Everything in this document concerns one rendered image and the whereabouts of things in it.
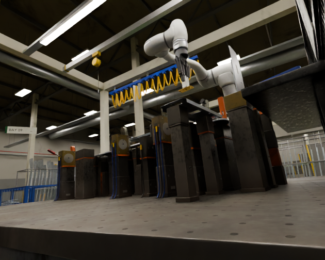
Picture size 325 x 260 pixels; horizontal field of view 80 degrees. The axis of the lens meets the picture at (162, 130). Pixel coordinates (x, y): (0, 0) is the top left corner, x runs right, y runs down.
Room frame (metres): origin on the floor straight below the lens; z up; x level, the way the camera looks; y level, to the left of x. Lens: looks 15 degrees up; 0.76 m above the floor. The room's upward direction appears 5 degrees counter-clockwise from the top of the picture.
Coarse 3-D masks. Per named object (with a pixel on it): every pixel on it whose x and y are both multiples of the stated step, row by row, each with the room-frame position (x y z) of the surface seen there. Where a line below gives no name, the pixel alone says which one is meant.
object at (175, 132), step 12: (168, 108) 0.59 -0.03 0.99; (180, 108) 0.57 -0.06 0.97; (168, 120) 0.59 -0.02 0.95; (180, 120) 0.56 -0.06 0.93; (180, 132) 0.57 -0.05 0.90; (180, 144) 0.58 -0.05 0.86; (180, 156) 0.58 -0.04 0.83; (180, 168) 0.58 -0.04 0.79; (192, 168) 0.60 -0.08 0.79; (180, 180) 0.58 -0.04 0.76; (192, 180) 0.59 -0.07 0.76; (180, 192) 0.59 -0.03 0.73; (192, 192) 0.58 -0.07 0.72
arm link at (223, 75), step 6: (222, 66) 1.37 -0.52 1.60; (228, 66) 1.35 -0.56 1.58; (216, 72) 1.39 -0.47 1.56; (222, 72) 1.37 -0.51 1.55; (228, 72) 1.36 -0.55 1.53; (216, 78) 1.42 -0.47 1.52; (222, 78) 1.39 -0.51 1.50; (228, 78) 1.38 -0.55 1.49; (222, 84) 1.42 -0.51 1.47; (228, 84) 1.40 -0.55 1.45; (222, 90) 1.47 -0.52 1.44; (228, 90) 1.42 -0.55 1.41; (234, 90) 1.42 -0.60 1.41
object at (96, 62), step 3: (96, 51) 3.18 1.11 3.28; (93, 54) 3.23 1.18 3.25; (96, 54) 3.18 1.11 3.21; (99, 54) 3.20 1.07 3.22; (93, 57) 3.26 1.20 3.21; (96, 57) 3.23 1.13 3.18; (93, 60) 3.20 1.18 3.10; (96, 60) 3.16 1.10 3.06; (99, 60) 3.21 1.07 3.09; (93, 63) 3.20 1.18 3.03; (96, 63) 3.19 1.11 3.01; (99, 63) 3.22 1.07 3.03; (96, 66) 3.25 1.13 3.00
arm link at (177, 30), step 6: (174, 24) 0.96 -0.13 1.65; (180, 24) 0.95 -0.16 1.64; (168, 30) 0.98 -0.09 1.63; (174, 30) 0.96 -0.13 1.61; (180, 30) 0.95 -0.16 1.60; (186, 30) 0.97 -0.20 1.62; (168, 36) 0.98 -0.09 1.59; (174, 36) 0.96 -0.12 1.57; (180, 36) 0.96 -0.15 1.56; (186, 36) 0.97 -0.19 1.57; (168, 42) 1.00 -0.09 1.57
